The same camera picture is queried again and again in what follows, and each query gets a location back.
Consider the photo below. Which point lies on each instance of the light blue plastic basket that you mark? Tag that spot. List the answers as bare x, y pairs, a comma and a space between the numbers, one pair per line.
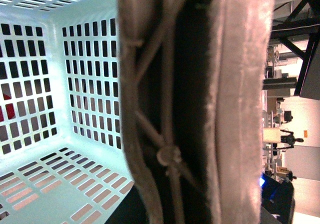
61, 145

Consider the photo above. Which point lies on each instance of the brown basket handle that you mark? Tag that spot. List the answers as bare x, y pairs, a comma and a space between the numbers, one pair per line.
191, 79

